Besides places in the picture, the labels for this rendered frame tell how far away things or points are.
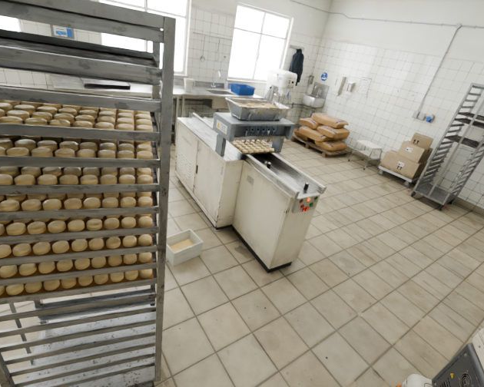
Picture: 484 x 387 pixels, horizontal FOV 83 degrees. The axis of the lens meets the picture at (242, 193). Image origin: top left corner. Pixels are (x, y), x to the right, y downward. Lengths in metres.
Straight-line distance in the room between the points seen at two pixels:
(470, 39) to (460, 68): 0.41
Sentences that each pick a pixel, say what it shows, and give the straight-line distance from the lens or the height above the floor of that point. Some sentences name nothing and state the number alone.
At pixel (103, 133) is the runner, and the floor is 1.50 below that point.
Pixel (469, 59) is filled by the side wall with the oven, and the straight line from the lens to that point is 5.93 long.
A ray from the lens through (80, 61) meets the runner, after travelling 0.85.
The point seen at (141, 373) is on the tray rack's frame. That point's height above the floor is 0.15.
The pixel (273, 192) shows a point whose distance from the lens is 2.23.
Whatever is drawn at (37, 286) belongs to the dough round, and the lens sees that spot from 1.32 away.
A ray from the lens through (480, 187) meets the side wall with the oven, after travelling 5.84.
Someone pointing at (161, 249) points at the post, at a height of 1.07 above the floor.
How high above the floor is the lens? 1.80
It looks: 29 degrees down
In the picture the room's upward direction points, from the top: 11 degrees clockwise
